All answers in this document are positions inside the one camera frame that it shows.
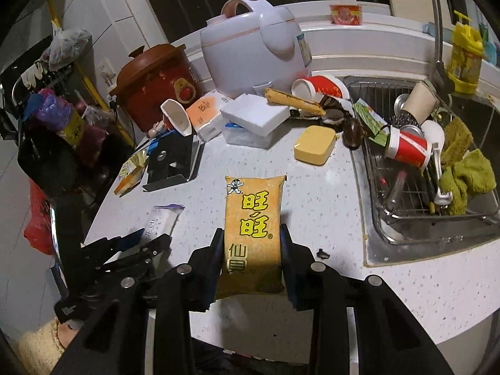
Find white gloves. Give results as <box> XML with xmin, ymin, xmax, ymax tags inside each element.
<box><xmin>21</xmin><ymin>60</ymin><xmax>50</xmax><ymax>89</ymax></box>

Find orange white tissue pack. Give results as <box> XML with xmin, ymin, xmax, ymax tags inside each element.
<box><xmin>186</xmin><ymin>89</ymin><xmax>232</xmax><ymax>142</ymax></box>

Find brown slow cooker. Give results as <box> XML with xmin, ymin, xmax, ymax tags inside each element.
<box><xmin>109</xmin><ymin>43</ymin><xmax>204</xmax><ymax>134</ymax></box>

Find white foam box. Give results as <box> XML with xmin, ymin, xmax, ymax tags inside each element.
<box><xmin>220</xmin><ymin>92</ymin><xmax>290</xmax><ymax>136</ymax></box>

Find person's left forearm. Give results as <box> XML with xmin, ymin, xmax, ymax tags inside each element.
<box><xmin>17</xmin><ymin>317</ymin><xmax>81</xmax><ymax>373</ymax></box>

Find white rice cooker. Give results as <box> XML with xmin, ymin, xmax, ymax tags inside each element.
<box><xmin>200</xmin><ymin>0</ymin><xmax>312</xmax><ymax>99</ymax></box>

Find yellow sponge block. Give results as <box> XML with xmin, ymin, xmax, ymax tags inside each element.
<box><xmin>293</xmin><ymin>125</ymin><xmax>337</xmax><ymax>165</ymax></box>

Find white cup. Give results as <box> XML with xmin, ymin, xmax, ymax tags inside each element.
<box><xmin>160</xmin><ymin>99</ymin><xmax>194</xmax><ymax>137</ymax></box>

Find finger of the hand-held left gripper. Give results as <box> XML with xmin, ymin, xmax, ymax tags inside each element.
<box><xmin>101</xmin><ymin>233</ymin><xmax>173</xmax><ymax>276</ymax></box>
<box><xmin>81</xmin><ymin>228</ymin><xmax>147</xmax><ymax>259</ymax></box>

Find blue box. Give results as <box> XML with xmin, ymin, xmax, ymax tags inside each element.
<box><xmin>147</xmin><ymin>130</ymin><xmax>174</xmax><ymax>154</ymax></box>

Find red plastic bag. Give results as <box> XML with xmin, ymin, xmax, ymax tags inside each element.
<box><xmin>23</xmin><ymin>179</ymin><xmax>56</xmax><ymax>257</ymax></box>

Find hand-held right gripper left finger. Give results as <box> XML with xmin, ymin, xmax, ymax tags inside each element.
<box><xmin>51</xmin><ymin>227</ymin><xmax>226</xmax><ymax>375</ymax></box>

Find green cloth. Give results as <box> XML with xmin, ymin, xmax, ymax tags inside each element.
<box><xmin>438</xmin><ymin>116</ymin><xmax>498</xmax><ymax>216</ymax></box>

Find wire dish rack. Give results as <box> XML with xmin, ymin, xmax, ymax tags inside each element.
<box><xmin>347</xmin><ymin>78</ymin><xmax>500</xmax><ymax>220</ymax></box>

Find red paper cup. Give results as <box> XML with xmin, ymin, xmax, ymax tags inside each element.
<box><xmin>384</xmin><ymin>127</ymin><xmax>431</xmax><ymax>171</ymax></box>
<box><xmin>292</xmin><ymin>74</ymin><xmax>351</xmax><ymax>105</ymax></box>

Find grey plastic bag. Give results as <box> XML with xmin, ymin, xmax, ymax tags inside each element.
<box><xmin>38</xmin><ymin>28</ymin><xmax>93</xmax><ymax>73</ymax></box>

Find long yellow biscuit wrapper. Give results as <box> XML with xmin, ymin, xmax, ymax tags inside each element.
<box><xmin>264</xmin><ymin>87</ymin><xmax>326</xmax><ymax>117</ymax></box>

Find yellow mop pole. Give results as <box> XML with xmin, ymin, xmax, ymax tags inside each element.
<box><xmin>46</xmin><ymin>0</ymin><xmax>135</xmax><ymax>147</ymax></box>

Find yellow dish soap bottle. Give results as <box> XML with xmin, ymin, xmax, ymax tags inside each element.
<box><xmin>446</xmin><ymin>10</ymin><xmax>485</xmax><ymax>95</ymax></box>

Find brown paper cup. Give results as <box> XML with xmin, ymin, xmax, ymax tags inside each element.
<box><xmin>402</xmin><ymin>82</ymin><xmax>439</xmax><ymax>126</ymax></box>

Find black metal stand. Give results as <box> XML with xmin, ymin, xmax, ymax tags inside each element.
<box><xmin>142</xmin><ymin>134</ymin><xmax>205</xmax><ymax>193</ymax></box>

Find white ladle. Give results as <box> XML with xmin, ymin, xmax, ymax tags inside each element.
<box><xmin>421</xmin><ymin>120</ymin><xmax>454</xmax><ymax>206</ymax></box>

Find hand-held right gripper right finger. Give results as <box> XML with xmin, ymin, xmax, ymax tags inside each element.
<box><xmin>279</xmin><ymin>222</ymin><xmax>456</xmax><ymax>375</ymax></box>

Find red onion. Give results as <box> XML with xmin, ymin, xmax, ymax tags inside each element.
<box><xmin>342</xmin><ymin>119</ymin><xmax>365</xmax><ymax>150</ymax></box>

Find dark brown wrapper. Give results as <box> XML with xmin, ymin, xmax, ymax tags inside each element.
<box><xmin>289</xmin><ymin>96</ymin><xmax>355</xmax><ymax>126</ymax></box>

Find white wall socket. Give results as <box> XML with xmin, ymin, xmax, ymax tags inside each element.
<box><xmin>99</xmin><ymin>58</ymin><xmax>118</xmax><ymax>87</ymax></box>

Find green snack wrapper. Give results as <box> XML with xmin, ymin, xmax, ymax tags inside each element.
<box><xmin>353</xmin><ymin>99</ymin><xmax>392</xmax><ymax>146</ymax></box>

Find clear plastic container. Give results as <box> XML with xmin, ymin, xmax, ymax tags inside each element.
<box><xmin>223</xmin><ymin>122</ymin><xmax>275</xmax><ymax>149</ymax></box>

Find grey kitchen faucet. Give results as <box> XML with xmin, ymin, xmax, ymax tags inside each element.
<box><xmin>431</xmin><ymin>0</ymin><xmax>457</xmax><ymax>95</ymax></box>

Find steel sink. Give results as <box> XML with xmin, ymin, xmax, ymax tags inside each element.
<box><xmin>343</xmin><ymin>75</ymin><xmax>500</xmax><ymax>269</ymax></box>

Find black shelf cart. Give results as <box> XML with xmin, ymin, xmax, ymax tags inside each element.
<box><xmin>0</xmin><ymin>35</ymin><xmax>135</xmax><ymax>243</ymax></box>

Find steel wool scrubber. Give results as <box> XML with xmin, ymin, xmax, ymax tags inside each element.
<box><xmin>390</xmin><ymin>108</ymin><xmax>425</xmax><ymax>130</ymax></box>

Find purple plastic bag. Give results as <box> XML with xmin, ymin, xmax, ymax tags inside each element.
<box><xmin>27</xmin><ymin>89</ymin><xmax>76</xmax><ymax>134</ymax></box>

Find yellow green packet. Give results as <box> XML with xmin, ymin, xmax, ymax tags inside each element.
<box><xmin>113</xmin><ymin>150</ymin><xmax>151</xmax><ymax>197</ymax></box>

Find yellow snack packet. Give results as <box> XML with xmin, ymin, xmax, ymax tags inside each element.
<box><xmin>216</xmin><ymin>174</ymin><xmax>288</xmax><ymax>301</ymax></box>

